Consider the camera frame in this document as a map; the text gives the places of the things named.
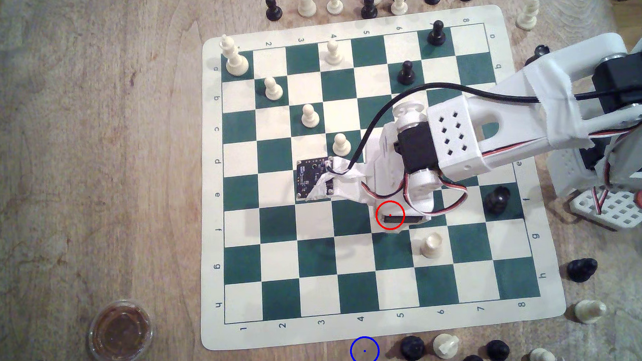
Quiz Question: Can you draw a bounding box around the black knight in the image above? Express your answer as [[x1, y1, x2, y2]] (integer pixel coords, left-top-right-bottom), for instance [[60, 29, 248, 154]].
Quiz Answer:
[[566, 258, 599, 284]]

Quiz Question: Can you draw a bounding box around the black bishop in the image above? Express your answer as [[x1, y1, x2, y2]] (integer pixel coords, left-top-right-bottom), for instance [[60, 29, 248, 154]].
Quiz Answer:
[[524, 44, 552, 67]]

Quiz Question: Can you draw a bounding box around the white lattice robot base plate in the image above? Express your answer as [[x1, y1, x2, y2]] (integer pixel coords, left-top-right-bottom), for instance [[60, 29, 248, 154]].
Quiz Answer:
[[569, 185, 642, 234]]

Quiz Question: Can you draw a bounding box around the clear cup with brown sauce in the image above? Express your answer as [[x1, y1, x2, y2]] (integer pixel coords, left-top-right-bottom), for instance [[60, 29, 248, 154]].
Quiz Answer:
[[86, 298, 156, 361]]

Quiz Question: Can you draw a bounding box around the white knight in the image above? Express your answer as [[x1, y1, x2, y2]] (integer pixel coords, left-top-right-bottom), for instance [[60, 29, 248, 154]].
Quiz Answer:
[[432, 333, 461, 360]]

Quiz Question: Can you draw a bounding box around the black camera circuit board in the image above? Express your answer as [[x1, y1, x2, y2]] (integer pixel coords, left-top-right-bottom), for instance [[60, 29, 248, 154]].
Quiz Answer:
[[295, 156, 336, 202]]

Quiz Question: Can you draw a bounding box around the green white chess board mat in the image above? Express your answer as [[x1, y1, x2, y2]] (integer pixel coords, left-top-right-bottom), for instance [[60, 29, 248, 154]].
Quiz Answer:
[[189, 2, 568, 352]]

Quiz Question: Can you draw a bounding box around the tall white king piece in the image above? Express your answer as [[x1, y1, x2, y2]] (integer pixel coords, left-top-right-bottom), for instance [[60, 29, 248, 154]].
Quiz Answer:
[[219, 35, 250, 77]]

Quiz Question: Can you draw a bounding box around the white bishop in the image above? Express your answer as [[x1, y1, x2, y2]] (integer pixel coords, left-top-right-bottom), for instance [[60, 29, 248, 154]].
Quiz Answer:
[[515, 0, 542, 31]]

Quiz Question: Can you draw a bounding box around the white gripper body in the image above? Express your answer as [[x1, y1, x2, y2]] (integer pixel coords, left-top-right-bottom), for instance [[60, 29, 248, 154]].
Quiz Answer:
[[359, 122, 435, 226]]

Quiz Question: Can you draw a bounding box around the black rook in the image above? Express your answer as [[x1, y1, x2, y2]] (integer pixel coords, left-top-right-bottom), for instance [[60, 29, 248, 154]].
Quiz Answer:
[[483, 186, 512, 215]]

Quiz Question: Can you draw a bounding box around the white tape wrap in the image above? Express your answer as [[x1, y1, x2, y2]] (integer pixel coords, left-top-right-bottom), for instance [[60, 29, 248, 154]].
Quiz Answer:
[[522, 59, 594, 153]]

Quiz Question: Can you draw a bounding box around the black camera cable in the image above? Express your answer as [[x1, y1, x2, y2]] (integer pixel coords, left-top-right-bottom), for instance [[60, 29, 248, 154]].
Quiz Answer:
[[326, 76, 612, 176]]

